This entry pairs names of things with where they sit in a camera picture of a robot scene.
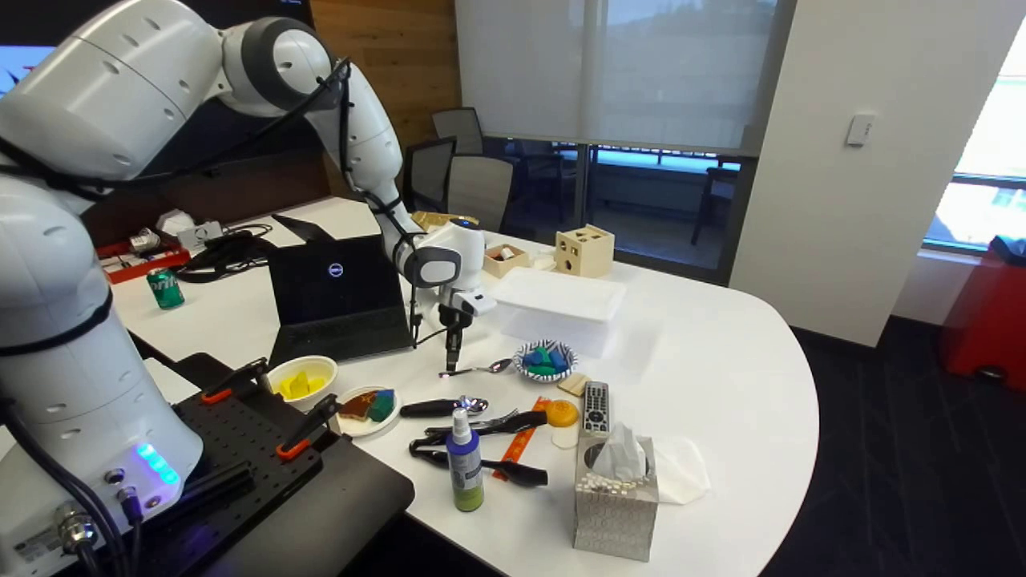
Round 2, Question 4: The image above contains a dark mesh office chair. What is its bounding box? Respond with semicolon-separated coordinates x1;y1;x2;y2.
429;104;488;160
404;134;459;213

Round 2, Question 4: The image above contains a clear plastic lidded container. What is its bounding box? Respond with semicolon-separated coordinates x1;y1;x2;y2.
488;262;625;364

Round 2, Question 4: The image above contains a black marker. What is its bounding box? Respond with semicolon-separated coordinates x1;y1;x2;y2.
397;393;495;422

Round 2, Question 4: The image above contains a beige office chair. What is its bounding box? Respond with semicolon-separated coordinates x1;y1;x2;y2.
443;154;519;233

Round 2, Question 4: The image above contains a metal spoon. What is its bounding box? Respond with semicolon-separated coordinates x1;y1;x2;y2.
436;355;515;382

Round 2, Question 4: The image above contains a black orange clamp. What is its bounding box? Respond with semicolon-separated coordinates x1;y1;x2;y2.
196;355;273;411

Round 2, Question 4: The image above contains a small blue bowl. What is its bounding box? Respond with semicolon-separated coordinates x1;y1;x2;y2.
512;337;579;388

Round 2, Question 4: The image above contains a spray bottle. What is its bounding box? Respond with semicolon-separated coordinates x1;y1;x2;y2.
443;409;488;518

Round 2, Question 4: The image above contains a red flat tool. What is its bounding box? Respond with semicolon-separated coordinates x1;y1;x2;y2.
100;245;196;290

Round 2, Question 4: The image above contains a wooden shape sorter cube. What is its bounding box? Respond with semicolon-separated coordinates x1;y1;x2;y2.
552;222;618;282

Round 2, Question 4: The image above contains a white light switch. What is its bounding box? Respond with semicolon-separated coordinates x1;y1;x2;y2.
841;109;877;150

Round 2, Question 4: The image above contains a plate with coloured blocks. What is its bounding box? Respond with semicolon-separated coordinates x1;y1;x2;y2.
330;386;404;443

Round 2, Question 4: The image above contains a yellow bowl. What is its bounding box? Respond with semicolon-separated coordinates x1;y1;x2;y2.
264;354;342;418

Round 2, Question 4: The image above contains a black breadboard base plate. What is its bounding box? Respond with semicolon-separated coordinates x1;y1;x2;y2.
61;351;421;577

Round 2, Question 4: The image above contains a green can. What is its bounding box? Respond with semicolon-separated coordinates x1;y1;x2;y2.
145;266;188;315

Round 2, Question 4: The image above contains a red bin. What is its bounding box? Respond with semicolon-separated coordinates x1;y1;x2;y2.
936;233;1026;396

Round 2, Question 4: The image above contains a black cable bundle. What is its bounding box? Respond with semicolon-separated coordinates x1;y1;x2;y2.
173;229;276;285

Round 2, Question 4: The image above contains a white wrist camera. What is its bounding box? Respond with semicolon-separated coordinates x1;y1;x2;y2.
459;282;498;318

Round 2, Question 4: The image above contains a black Dell laptop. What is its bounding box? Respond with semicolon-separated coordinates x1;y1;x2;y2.
264;213;421;368

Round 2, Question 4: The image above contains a grey tissue box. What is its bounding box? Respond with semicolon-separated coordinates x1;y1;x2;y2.
568;421;662;567

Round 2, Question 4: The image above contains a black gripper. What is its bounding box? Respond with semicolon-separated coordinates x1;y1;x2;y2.
434;282;481;379

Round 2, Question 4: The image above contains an orange plastic tool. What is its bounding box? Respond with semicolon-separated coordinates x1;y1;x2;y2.
490;396;583;484

